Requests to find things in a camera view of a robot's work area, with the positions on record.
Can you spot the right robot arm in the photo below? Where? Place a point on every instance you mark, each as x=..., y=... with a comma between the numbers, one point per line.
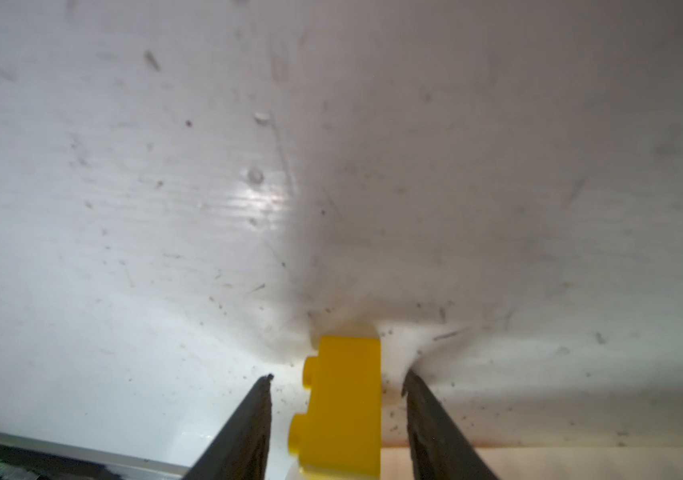
x=59, y=462

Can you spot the small yellow lego brick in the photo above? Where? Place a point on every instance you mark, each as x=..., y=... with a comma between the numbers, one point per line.
x=339, y=435

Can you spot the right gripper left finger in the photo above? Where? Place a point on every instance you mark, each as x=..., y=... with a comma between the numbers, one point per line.
x=240, y=450

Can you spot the white tray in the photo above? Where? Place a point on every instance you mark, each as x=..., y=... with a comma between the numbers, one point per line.
x=621, y=462

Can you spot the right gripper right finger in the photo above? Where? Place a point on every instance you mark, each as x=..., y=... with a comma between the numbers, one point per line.
x=439, y=451

